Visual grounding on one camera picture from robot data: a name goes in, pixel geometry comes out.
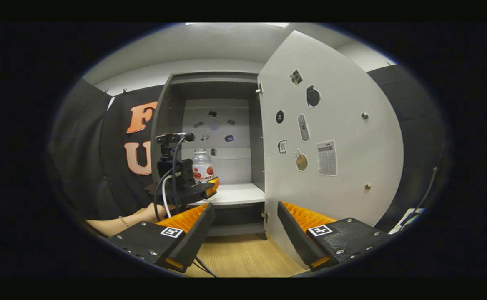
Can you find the grey cabinet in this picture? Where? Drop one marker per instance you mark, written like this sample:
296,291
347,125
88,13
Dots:
235,193

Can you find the clear plastic bottle red label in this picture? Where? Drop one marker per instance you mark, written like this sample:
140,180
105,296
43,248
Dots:
202,164

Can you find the white flat sheet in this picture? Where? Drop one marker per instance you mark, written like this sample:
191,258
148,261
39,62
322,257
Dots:
406,218

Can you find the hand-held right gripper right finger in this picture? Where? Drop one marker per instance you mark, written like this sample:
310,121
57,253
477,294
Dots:
295,233

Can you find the white cabinet door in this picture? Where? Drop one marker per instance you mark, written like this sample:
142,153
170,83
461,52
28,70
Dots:
352,104

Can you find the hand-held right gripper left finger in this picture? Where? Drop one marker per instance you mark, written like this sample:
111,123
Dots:
193,233

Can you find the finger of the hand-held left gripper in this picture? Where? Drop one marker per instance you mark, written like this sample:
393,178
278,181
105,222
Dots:
189,192

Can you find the black backdrop cloth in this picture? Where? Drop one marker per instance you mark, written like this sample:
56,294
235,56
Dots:
81,166

